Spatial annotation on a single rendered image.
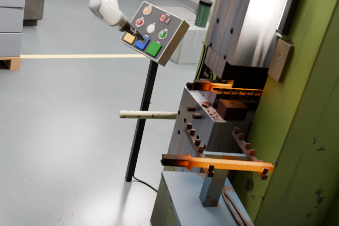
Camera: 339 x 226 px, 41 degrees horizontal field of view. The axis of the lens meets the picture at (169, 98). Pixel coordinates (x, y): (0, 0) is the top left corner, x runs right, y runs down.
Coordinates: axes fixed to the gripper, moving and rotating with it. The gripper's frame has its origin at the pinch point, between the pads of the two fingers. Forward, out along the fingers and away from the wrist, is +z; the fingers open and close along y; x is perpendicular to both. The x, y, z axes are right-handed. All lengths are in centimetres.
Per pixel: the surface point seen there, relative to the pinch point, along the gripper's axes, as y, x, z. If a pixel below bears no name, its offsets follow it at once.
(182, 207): 87, -53, -26
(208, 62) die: 39.5, 6.4, 8.2
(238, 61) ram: 59, 12, -1
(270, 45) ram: 66, 27, 5
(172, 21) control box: 1.1, 18.3, 13.3
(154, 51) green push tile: 1.8, -1.2, 12.5
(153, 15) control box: -13.9, 16.5, 13.3
